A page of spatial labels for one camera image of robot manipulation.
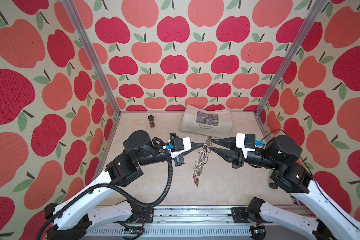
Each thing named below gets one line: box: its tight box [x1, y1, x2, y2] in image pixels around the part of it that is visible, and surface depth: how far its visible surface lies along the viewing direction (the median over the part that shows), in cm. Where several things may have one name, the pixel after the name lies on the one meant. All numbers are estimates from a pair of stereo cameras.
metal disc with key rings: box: [193, 136, 213, 178], surface depth 49 cm
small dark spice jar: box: [148, 115, 156, 129], surface depth 109 cm
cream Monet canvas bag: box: [180, 104, 232, 139], surface depth 107 cm
